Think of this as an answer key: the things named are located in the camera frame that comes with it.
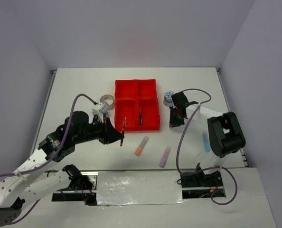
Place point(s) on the red pen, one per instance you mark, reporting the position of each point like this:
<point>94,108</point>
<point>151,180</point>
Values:
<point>123,131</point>

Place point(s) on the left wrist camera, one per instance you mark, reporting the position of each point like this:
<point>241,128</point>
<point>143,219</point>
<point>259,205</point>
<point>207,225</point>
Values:
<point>100,110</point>

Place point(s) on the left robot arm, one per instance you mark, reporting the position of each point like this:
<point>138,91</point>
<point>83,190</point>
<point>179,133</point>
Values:
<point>22,188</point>

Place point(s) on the red four-compartment tray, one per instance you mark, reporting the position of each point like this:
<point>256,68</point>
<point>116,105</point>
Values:
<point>129,96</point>

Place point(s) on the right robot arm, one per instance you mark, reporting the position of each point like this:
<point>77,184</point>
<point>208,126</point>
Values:
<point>225,135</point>

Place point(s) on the blue pen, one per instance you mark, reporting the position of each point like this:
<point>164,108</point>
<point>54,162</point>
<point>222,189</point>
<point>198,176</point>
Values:
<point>140,116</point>

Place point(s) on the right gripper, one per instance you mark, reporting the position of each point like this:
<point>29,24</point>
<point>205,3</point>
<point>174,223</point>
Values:
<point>173,122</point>

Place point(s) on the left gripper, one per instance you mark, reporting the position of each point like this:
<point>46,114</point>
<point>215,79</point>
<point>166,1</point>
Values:
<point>109,133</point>

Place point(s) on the orange highlighter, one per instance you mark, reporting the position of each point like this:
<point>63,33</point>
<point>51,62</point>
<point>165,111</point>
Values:
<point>141,146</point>

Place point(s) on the silver foil sheet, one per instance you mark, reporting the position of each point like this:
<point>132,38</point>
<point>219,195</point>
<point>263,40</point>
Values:
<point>138,188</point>

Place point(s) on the purple highlighter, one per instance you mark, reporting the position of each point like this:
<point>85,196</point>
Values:
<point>165,157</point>

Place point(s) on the blue highlighter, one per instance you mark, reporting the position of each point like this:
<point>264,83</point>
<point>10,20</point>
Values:
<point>206,142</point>

